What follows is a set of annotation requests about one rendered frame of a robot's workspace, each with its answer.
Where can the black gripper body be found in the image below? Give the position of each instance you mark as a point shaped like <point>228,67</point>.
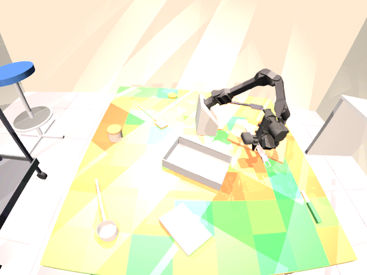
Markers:
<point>249,139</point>

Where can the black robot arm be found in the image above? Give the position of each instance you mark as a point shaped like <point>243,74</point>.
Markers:
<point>275,124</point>

